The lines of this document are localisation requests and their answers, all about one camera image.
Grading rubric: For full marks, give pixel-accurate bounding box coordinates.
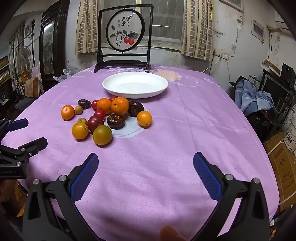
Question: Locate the dark wooden cabinet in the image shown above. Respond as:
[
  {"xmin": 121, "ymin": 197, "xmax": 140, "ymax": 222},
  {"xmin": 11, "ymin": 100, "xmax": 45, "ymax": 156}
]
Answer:
[{"xmin": 38, "ymin": 0, "xmax": 70, "ymax": 91}]

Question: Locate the cardboard box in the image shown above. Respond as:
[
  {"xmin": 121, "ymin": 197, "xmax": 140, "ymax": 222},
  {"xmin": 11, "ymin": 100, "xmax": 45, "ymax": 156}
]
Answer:
[{"xmin": 266, "ymin": 139, "xmax": 296, "ymax": 211}]

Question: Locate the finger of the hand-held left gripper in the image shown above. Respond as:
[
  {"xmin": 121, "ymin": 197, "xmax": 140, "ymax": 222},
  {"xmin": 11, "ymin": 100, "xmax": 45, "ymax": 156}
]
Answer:
[
  {"xmin": 0, "ymin": 118, "xmax": 29, "ymax": 138},
  {"xmin": 0, "ymin": 137, "xmax": 48, "ymax": 165}
]

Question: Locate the dark red plum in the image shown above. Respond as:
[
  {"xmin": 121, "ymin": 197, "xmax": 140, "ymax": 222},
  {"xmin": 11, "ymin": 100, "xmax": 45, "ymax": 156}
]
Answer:
[{"xmin": 87, "ymin": 115, "xmax": 105, "ymax": 133}]

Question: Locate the framed round painting stand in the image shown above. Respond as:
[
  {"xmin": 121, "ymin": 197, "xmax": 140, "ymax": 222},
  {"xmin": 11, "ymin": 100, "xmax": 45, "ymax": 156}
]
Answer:
[{"xmin": 94, "ymin": 4, "xmax": 154, "ymax": 73}]

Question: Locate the chair with cushion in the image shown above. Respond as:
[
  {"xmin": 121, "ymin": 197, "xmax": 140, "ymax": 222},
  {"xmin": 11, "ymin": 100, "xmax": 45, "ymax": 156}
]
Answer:
[{"xmin": 24, "ymin": 76, "xmax": 41, "ymax": 98}]

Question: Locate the large orange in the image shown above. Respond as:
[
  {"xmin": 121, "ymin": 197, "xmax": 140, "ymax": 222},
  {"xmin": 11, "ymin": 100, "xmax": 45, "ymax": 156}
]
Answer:
[{"xmin": 111, "ymin": 97, "xmax": 129, "ymax": 116}]

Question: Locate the dark purple passion fruit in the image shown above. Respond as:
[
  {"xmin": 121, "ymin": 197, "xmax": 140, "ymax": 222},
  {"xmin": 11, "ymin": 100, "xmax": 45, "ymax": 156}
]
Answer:
[
  {"xmin": 78, "ymin": 99, "xmax": 91, "ymax": 110},
  {"xmin": 107, "ymin": 114, "xmax": 126, "ymax": 130},
  {"xmin": 127, "ymin": 101, "xmax": 144, "ymax": 117}
]

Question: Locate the white cable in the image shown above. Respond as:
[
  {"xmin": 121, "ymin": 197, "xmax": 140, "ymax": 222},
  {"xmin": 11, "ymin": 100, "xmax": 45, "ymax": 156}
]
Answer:
[{"xmin": 203, "ymin": 56, "xmax": 223, "ymax": 75}]

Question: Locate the white oval plate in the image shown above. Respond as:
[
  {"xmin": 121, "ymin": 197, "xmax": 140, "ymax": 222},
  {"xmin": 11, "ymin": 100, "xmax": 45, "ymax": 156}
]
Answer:
[{"xmin": 102, "ymin": 72, "xmax": 169, "ymax": 99}]

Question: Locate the wall power strip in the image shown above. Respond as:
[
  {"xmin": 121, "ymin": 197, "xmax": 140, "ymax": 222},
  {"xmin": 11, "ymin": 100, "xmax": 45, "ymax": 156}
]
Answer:
[{"xmin": 214, "ymin": 50, "xmax": 230, "ymax": 60}]

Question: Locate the window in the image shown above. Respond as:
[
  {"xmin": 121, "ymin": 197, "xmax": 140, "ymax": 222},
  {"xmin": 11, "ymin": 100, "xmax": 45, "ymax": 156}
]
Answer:
[{"xmin": 102, "ymin": 0, "xmax": 186, "ymax": 48}]

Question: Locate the small framed wall picture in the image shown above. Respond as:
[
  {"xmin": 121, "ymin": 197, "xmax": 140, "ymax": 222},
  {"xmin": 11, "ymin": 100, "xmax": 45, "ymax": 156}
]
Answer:
[{"xmin": 252, "ymin": 20, "xmax": 265, "ymax": 44}]

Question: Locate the greenish orange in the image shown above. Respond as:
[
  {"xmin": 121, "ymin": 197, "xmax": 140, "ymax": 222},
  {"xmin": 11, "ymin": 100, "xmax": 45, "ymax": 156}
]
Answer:
[{"xmin": 93, "ymin": 125, "xmax": 113, "ymax": 146}]

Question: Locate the white bucket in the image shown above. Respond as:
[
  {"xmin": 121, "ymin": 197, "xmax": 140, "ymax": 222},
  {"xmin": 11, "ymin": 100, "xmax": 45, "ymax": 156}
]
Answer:
[{"xmin": 283, "ymin": 120, "xmax": 296, "ymax": 151}]

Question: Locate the blue clothes pile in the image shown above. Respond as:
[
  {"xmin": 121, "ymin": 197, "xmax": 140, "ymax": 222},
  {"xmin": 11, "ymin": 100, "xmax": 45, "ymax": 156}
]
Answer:
[{"xmin": 235, "ymin": 79, "xmax": 275, "ymax": 116}]

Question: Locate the striped beige curtain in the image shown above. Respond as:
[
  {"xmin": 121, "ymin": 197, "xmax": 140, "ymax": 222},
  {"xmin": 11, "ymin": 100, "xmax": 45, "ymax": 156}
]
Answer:
[
  {"xmin": 181, "ymin": 0, "xmax": 214, "ymax": 61},
  {"xmin": 75, "ymin": 0, "xmax": 104, "ymax": 55}
]

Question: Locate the small orange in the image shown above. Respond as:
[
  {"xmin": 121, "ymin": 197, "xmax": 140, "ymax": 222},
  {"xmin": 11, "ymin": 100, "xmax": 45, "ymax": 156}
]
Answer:
[
  {"xmin": 137, "ymin": 110, "xmax": 152, "ymax": 127},
  {"xmin": 71, "ymin": 122, "xmax": 89, "ymax": 140},
  {"xmin": 61, "ymin": 105, "xmax": 75, "ymax": 120},
  {"xmin": 96, "ymin": 98, "xmax": 112, "ymax": 115}
]

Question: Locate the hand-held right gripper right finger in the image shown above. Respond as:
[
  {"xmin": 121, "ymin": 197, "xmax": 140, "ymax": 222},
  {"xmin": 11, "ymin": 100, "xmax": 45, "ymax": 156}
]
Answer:
[{"xmin": 192, "ymin": 152, "xmax": 270, "ymax": 241}]

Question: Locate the purple printed tablecloth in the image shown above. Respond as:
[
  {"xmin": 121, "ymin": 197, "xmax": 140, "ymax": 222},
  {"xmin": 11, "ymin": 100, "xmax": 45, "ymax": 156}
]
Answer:
[{"xmin": 0, "ymin": 65, "xmax": 279, "ymax": 232}]

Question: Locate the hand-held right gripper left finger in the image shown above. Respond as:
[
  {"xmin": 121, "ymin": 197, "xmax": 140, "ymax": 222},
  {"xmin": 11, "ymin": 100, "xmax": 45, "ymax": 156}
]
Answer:
[{"xmin": 22, "ymin": 152, "xmax": 102, "ymax": 241}]

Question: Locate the clear plastic bag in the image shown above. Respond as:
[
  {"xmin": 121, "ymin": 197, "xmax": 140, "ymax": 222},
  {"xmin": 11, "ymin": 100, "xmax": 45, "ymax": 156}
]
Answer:
[{"xmin": 53, "ymin": 68, "xmax": 77, "ymax": 82}]

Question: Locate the person's right hand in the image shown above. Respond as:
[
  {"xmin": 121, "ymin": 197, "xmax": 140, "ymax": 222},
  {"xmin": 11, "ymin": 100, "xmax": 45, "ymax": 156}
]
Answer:
[{"xmin": 159, "ymin": 226, "xmax": 186, "ymax": 241}]

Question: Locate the black speaker box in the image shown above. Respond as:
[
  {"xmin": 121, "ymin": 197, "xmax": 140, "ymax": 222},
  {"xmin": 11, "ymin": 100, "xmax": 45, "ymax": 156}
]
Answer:
[{"xmin": 280, "ymin": 63, "xmax": 296, "ymax": 80}]

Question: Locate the standing fan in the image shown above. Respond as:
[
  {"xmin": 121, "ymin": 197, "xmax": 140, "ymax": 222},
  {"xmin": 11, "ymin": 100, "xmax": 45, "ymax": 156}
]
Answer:
[{"xmin": 17, "ymin": 45, "xmax": 32, "ymax": 77}]

